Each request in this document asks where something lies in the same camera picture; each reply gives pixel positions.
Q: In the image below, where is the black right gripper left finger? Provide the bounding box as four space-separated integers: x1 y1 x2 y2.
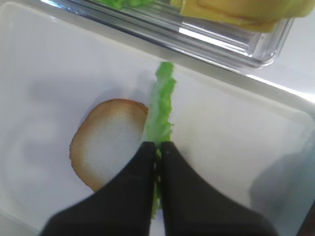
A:
41 142 156 236

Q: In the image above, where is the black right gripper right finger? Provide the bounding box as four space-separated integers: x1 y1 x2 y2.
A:
160 142 278 236

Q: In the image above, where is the green lettuce leaf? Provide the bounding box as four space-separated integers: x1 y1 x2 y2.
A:
142 61 176 220

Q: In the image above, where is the clear lettuce cheese container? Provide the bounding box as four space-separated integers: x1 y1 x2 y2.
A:
47 0 293 69

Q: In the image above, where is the green lettuce pile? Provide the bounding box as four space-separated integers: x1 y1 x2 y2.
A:
95 0 155 10

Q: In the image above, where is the yellow cheese slices stack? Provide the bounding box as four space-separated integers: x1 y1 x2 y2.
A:
170 0 315 32

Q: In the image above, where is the bottom bun half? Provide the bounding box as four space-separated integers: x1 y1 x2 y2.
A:
69 98 148 192

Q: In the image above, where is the white paper sheet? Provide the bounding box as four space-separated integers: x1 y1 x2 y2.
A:
0 4 308 236

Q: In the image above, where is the silver metal tray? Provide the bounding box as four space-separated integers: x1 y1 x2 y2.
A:
0 1 315 236

